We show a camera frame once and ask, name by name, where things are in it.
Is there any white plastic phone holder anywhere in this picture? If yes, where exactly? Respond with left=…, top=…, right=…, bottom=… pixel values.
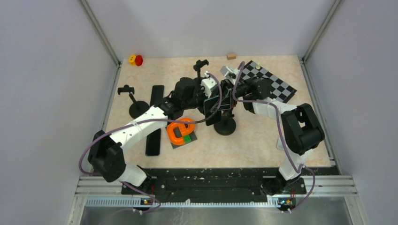
left=276, top=137, right=284, bottom=151

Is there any black phone lower left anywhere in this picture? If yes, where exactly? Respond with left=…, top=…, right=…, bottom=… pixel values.
left=145, top=129, right=161, bottom=157

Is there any green building brick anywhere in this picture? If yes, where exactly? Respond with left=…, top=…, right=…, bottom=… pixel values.
left=183, top=135, right=191, bottom=144

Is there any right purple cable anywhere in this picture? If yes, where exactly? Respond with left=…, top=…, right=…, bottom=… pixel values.
left=232, top=61, right=316, bottom=213

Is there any black grey chessboard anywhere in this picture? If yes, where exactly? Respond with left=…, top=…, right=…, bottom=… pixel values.
left=241, top=60, right=297, bottom=103

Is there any yellow toy block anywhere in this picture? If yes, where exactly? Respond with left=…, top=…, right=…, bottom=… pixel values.
left=128, top=54, right=137, bottom=66

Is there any small wooden block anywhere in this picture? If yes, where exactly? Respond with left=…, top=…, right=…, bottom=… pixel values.
left=226, top=53, right=237, bottom=60

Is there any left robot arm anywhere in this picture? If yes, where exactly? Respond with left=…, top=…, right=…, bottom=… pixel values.
left=84, top=77, right=222, bottom=194

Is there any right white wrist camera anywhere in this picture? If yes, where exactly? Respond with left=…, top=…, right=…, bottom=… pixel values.
left=220, top=66, right=239, bottom=83

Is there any red toy block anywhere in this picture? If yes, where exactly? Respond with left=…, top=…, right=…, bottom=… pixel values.
left=134, top=55, right=143, bottom=66

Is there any teal edged black phone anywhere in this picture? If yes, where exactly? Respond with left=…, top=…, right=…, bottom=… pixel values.
left=203, top=95, right=222, bottom=126

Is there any orange plastic ring toy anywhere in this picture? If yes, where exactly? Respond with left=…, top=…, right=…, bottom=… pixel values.
left=166, top=118, right=195, bottom=146

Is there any grey building baseplate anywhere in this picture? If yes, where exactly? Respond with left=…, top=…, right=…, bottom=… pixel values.
left=166, top=122, right=197, bottom=149

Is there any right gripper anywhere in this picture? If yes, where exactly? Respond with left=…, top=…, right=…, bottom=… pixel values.
left=209, top=76, right=257, bottom=112

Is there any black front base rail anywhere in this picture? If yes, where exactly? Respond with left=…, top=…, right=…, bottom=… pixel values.
left=138, top=168, right=309, bottom=204

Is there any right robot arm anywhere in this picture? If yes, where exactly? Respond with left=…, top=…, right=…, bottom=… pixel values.
left=217, top=78, right=325, bottom=195

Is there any black phone stand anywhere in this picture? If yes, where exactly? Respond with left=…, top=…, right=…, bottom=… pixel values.
left=117, top=84, right=150, bottom=119
left=193, top=59, right=209, bottom=84
left=214, top=109, right=237, bottom=136

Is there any black phone upper left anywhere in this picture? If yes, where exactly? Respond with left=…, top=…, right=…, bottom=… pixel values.
left=150, top=85, right=165, bottom=106

